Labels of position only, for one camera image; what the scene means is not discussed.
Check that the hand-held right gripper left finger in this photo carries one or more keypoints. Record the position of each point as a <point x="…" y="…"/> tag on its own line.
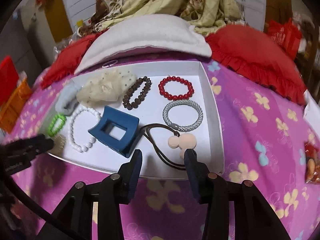
<point x="133" y="175"/>

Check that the orange plastic box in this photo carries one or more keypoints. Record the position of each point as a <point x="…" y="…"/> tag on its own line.
<point x="15" y="105"/>

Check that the cream lace scrunchie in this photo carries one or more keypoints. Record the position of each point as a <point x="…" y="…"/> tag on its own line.
<point x="105" y="87"/>

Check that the blue hair claw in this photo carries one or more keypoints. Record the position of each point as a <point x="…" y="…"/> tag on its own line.
<point x="100" y="130"/>

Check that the white paper bag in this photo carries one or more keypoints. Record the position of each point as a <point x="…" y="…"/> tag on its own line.
<point x="312" y="107"/>

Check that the red ruffled pillow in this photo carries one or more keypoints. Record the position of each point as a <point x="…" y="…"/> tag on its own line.
<point x="250" y="52"/>

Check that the red shopping bag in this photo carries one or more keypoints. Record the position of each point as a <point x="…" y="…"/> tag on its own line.
<point x="285" y="35"/>

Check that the pink floral bedsheet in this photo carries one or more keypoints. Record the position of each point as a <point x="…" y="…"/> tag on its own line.
<point x="250" y="142"/>

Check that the white cardboard box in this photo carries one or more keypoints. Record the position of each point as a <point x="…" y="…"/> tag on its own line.
<point x="152" y="110"/>

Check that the plain red pillow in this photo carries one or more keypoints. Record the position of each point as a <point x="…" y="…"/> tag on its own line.
<point x="67" y="57"/>

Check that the white pillow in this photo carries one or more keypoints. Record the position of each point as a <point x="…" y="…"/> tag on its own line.
<point x="140" y="32"/>

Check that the red snack packet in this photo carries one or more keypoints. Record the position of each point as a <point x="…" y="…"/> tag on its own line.
<point x="312" y="165"/>

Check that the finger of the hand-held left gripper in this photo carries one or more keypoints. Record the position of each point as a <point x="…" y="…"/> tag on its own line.
<point x="30" y="145"/>

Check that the light blue scrunchie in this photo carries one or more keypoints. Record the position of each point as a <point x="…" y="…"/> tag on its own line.
<point x="66" y="97"/>

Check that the red plastic box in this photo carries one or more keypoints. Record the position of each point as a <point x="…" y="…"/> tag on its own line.
<point x="7" y="75"/>

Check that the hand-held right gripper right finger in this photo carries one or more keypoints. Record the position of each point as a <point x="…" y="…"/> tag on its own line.
<point x="191" y="175"/>

